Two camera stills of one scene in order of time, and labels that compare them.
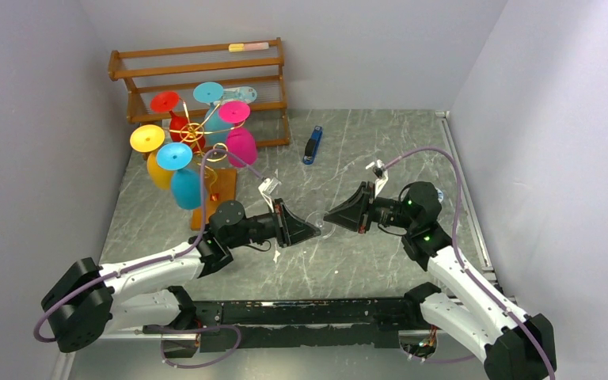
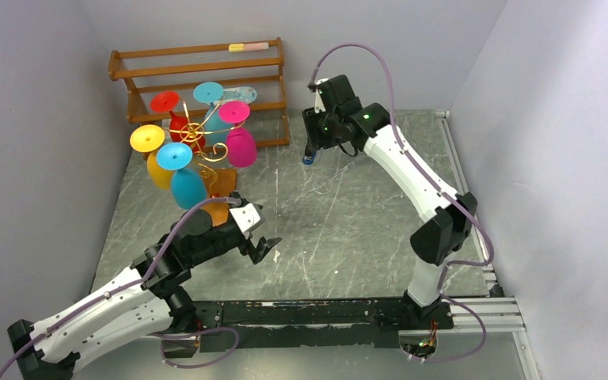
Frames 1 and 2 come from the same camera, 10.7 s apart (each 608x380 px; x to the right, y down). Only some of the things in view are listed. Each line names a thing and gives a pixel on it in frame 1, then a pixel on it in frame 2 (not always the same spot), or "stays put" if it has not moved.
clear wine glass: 317,218 → 321,186
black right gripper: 365,208 → 313,134
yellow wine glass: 148,138 stays put
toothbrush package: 245,93 stays put
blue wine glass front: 185,185 stays put
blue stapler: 312,146 stays put
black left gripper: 289,229 → 256,252
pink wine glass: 240,141 stays put
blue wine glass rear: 215,129 stays put
